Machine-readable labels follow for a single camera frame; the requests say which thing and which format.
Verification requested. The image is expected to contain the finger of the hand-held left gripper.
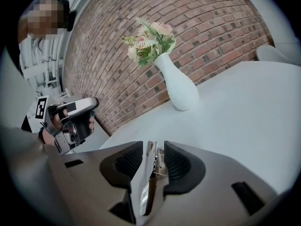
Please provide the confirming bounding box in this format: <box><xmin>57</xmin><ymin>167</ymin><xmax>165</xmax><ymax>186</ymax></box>
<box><xmin>48</xmin><ymin>97</ymin><xmax>100</xmax><ymax>121</ymax></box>

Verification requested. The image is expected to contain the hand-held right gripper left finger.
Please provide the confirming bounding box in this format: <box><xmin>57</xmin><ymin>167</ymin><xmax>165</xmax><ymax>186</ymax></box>
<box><xmin>48</xmin><ymin>140</ymin><xmax>143</xmax><ymax>226</ymax></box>

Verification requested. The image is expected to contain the white ceramic vase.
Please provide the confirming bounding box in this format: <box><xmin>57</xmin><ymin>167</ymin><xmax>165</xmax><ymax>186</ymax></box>
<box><xmin>154</xmin><ymin>53</ymin><xmax>200</xmax><ymax>112</ymax></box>

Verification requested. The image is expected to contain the person's head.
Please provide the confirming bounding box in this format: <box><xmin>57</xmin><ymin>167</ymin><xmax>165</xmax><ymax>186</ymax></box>
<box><xmin>18</xmin><ymin>0</ymin><xmax>71</xmax><ymax>44</ymax></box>

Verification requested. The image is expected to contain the black head-worn camera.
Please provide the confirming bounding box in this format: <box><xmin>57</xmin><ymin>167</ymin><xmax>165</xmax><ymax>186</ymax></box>
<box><xmin>66</xmin><ymin>9</ymin><xmax>77</xmax><ymax>32</ymax></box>

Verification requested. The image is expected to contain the silver metal binder clip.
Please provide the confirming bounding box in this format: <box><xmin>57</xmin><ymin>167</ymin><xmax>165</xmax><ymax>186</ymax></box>
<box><xmin>138</xmin><ymin>140</ymin><xmax>169</xmax><ymax>218</ymax></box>

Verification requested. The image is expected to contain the white shell chair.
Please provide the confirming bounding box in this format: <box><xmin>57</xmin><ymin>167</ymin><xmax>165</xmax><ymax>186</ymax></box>
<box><xmin>255</xmin><ymin>43</ymin><xmax>301</xmax><ymax>67</ymax></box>

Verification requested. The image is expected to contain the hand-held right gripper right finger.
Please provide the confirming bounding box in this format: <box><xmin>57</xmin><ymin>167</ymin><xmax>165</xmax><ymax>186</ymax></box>
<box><xmin>150</xmin><ymin>140</ymin><xmax>278</xmax><ymax>226</ymax></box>

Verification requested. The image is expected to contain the pink and white flower bouquet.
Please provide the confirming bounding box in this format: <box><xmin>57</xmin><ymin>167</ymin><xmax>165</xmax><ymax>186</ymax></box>
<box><xmin>120</xmin><ymin>16</ymin><xmax>177</xmax><ymax>68</ymax></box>

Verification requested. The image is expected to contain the person's left forearm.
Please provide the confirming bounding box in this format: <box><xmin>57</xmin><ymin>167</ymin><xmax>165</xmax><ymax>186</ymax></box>
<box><xmin>39</xmin><ymin>127</ymin><xmax>57</xmax><ymax>148</ymax></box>

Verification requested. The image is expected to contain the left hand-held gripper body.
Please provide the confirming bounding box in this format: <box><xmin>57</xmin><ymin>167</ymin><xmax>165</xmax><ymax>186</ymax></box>
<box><xmin>34</xmin><ymin>94</ymin><xmax>96</xmax><ymax>155</ymax></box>

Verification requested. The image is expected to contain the person's left hand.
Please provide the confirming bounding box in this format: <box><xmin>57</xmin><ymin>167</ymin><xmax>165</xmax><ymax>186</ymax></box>
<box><xmin>50</xmin><ymin>109</ymin><xmax>69</xmax><ymax>130</ymax></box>

